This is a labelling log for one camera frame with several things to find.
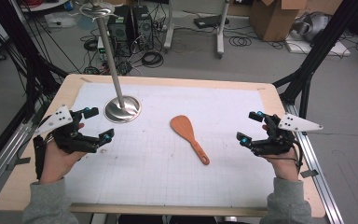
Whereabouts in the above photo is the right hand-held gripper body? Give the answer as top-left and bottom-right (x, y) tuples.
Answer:
(250, 112), (324, 157)

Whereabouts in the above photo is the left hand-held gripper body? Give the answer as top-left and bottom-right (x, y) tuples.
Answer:
(34, 105), (103, 155)

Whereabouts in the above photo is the metal pole stand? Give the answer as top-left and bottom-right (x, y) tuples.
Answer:
(78, 0), (143, 124)

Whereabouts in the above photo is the wooden rice spatula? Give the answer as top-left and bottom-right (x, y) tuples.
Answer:
(169, 115), (211, 166)

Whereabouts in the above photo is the person's right hand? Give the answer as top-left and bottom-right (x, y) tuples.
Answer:
(260, 148), (301, 182)

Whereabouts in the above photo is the person's left hand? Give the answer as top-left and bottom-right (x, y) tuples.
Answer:
(39, 139), (86, 185)

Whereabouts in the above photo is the small power supply box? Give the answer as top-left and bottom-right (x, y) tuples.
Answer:
(96, 35), (110, 62)

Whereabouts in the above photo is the white grid mat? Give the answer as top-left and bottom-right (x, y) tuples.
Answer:
(64, 81), (277, 208)

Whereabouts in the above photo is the black computer tower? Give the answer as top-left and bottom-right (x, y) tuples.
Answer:
(131, 5), (155, 51)
(106, 5), (135, 58)

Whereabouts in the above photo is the white foam board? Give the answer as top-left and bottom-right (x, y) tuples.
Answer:
(284, 37), (351, 58)

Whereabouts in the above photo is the large cardboard box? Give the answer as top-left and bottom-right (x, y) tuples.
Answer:
(249, 0), (310, 43)

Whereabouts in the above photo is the silver grey appliance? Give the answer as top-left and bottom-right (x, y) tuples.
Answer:
(291, 11), (331, 43)

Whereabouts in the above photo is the black flat device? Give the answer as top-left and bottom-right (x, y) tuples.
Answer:
(193, 14), (230, 30)

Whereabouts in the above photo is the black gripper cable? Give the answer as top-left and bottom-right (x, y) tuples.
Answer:
(291, 139), (304, 175)

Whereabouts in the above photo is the black wrist strap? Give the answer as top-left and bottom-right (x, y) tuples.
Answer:
(32, 134), (48, 180)

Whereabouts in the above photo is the aluminium rail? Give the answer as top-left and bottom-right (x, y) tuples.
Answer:
(0, 119), (34, 203)
(283, 102), (345, 224)

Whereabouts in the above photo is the thin coiled black cable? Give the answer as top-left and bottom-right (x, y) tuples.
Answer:
(228, 35), (253, 48)

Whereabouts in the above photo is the black metal frame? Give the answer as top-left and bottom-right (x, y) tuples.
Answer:
(272, 0), (358, 135)
(0, 0), (70, 125)

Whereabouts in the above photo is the thick coiled black cable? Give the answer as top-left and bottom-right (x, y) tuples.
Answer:
(141, 50), (165, 69)

